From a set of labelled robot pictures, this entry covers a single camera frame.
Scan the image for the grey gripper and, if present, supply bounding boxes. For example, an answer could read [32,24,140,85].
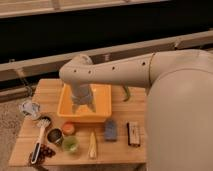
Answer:
[70,84,96,114]

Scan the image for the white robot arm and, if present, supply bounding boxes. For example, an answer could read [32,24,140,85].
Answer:
[59,49,213,171]

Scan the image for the orange plastic bin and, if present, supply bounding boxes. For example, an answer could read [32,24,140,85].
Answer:
[57,84,112,123]

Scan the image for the blue sponge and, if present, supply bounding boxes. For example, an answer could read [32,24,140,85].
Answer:
[104,119,117,141]

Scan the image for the green plastic cup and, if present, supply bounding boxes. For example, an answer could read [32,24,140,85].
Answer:
[62,136,79,154]

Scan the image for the yellow corn cob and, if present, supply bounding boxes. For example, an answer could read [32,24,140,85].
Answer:
[88,132,97,159]

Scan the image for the metal can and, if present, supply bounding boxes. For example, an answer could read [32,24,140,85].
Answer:
[47,128,63,146]

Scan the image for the green pepper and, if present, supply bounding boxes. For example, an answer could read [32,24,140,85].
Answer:
[122,86,131,102]

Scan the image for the white round container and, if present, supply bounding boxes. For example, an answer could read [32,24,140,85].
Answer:
[24,110,41,120]

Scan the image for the brown black block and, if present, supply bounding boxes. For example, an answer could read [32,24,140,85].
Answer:
[127,122,140,147]

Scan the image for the dark grape bunch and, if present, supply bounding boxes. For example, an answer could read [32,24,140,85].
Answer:
[36,144,56,165]

